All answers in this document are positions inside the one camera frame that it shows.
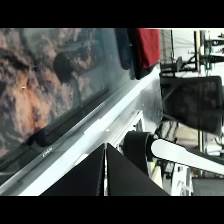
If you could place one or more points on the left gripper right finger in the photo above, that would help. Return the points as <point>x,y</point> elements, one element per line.
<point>128,176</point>

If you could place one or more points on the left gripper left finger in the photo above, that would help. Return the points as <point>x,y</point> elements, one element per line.
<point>86,176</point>

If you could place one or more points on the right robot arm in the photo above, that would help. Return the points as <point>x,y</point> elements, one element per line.
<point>173,153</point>

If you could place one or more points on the black mesh office chair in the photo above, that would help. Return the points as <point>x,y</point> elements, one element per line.
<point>193,103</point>

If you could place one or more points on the black garment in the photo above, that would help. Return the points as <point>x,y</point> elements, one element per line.
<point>124,50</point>

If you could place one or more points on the red garment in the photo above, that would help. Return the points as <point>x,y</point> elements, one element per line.
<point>148,46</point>

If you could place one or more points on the silver frame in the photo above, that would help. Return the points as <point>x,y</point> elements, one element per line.
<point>113,113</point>

